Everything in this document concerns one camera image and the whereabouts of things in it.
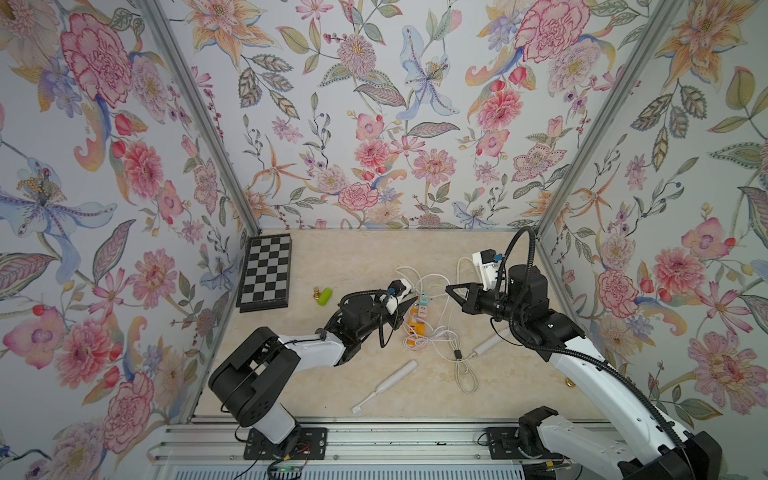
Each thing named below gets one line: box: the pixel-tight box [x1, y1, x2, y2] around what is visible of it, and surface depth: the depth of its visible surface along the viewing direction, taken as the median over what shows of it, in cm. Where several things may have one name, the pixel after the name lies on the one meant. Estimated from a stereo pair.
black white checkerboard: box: [236, 233, 292, 313], surface depth 106 cm
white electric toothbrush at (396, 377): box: [352, 360, 418, 416], surface depth 86 cm
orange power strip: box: [407, 299, 426, 346], surface depth 88 cm
